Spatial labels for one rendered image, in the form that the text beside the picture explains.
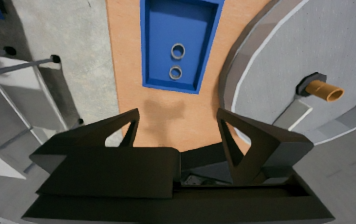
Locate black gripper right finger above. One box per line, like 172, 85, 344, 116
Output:
216, 108, 314, 184

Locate blue open box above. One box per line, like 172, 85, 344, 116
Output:
139, 0, 225, 94

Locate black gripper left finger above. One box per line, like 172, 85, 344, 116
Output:
43, 108, 140, 146

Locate bronze bushing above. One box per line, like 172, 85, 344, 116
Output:
316, 84, 344, 102
305, 80, 327, 97

